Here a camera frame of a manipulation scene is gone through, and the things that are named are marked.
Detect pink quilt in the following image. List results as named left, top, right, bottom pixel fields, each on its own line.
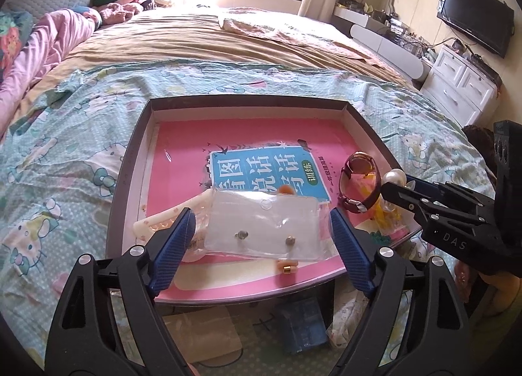
left=0, top=8, right=102, bottom=136

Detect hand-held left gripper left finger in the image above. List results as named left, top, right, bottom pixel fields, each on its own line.
left=45, top=207, right=196, bottom=376

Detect dark blue floral garment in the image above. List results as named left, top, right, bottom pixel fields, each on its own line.
left=0, top=11, right=33, bottom=75

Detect black flat television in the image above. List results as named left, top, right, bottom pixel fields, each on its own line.
left=436, top=0, right=515, bottom=59

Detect dark cardboard box tray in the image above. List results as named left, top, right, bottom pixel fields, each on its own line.
left=104, top=94, right=422, bottom=307

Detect clutter of vanity items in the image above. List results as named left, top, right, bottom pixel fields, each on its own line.
left=338, top=0, right=433, bottom=54

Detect yellow-green garment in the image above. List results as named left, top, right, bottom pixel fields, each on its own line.
left=469, top=303, right=522, bottom=344

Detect white vanity desk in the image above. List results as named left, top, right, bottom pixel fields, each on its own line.
left=332, top=7, right=433, bottom=83

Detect tan bed sheet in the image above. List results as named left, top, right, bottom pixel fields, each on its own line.
left=53, top=13, right=412, bottom=87

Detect dark brown furry thing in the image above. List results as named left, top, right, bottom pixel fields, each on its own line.
left=463, top=124, right=496, bottom=181

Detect blue packet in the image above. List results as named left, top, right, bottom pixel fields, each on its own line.
left=277, top=298, right=329, bottom=354

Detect brown strap wristwatch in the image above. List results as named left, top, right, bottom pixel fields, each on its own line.
left=338, top=151, right=382, bottom=213

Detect clear earring stud pouch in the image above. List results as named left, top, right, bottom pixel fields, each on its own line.
left=203, top=188, right=329, bottom=263

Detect light floral cloth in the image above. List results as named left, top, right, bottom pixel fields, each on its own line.
left=218, top=9, right=368, bottom=62

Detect white drawer cabinet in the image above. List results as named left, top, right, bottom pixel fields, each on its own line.
left=420, top=45, right=502, bottom=128

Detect pink book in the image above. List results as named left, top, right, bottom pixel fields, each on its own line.
left=141, top=117, right=421, bottom=305

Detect yellow plastic bag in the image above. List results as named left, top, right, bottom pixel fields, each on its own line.
left=355, top=174, right=408, bottom=238

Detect pink fluffy cloth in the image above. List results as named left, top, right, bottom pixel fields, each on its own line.
left=100, top=3, right=139, bottom=26

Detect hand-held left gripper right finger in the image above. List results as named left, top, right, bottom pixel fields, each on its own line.
left=330, top=207, right=474, bottom=376

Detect person's right hand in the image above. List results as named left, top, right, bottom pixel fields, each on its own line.
left=456, top=264, right=522, bottom=317

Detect tan paper card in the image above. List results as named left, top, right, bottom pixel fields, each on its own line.
left=163, top=305, right=245, bottom=366

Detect cartoon cat printed blanket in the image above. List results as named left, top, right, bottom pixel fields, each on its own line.
left=0, top=60, right=502, bottom=360

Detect pearl earrings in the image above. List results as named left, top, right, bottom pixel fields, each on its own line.
left=379, top=169, right=417, bottom=191

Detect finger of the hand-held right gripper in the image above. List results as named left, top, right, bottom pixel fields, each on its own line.
left=380, top=181, right=486, bottom=238
left=404, top=175, right=496, bottom=213

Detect cream hair claw clip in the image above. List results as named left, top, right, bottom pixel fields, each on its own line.
left=134, top=192, right=215, bottom=264

